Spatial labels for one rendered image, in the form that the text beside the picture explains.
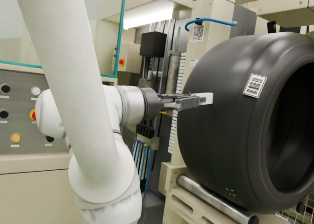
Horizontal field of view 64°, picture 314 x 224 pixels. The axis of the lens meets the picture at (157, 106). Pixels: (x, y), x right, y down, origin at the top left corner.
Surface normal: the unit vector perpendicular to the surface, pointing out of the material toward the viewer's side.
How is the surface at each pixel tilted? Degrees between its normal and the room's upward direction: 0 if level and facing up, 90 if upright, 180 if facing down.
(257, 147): 92
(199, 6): 90
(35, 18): 117
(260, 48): 46
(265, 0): 90
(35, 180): 90
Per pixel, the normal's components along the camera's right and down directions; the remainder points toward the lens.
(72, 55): 0.44, 0.38
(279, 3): -0.82, -0.06
